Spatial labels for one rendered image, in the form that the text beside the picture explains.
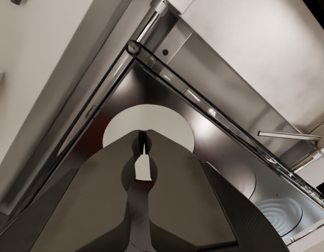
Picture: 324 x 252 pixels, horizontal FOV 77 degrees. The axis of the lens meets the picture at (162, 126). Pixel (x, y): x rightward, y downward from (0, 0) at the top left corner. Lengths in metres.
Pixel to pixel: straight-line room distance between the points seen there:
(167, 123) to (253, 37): 0.12
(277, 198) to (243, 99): 0.14
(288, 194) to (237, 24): 0.23
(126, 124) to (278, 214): 0.25
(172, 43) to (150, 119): 0.09
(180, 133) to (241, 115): 0.13
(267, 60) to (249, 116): 0.11
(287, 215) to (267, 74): 0.21
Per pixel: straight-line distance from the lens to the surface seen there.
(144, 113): 0.20
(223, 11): 0.21
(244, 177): 0.28
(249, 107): 0.32
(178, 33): 0.24
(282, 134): 0.26
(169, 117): 0.21
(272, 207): 0.34
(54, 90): 0.17
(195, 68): 0.28
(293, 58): 0.25
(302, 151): 0.38
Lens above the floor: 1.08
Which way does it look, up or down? 61 degrees down
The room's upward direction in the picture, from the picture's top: 174 degrees clockwise
